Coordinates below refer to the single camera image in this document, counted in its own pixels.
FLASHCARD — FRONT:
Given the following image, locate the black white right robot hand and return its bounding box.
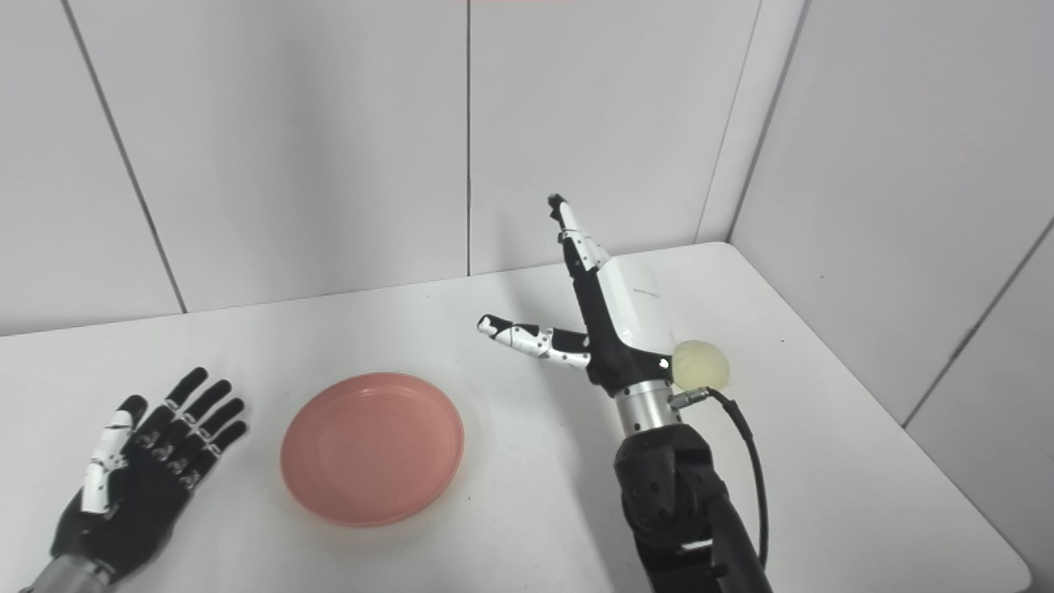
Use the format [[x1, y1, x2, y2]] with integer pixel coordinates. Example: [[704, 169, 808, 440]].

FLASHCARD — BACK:
[[477, 194, 681, 401]]

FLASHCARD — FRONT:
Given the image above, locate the cream steamed bun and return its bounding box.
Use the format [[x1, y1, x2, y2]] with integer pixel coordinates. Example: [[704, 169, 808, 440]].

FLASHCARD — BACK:
[[671, 340, 732, 393]]

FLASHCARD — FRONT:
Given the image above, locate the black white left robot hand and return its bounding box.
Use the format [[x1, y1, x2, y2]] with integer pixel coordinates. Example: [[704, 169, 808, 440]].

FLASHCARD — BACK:
[[49, 367, 249, 582]]

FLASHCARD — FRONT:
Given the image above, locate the pink round plate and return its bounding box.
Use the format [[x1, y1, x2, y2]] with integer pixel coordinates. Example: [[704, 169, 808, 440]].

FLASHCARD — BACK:
[[280, 372, 465, 528]]

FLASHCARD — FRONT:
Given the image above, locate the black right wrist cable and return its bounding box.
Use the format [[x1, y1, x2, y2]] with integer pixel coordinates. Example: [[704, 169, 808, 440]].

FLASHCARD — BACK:
[[669, 386, 772, 571]]

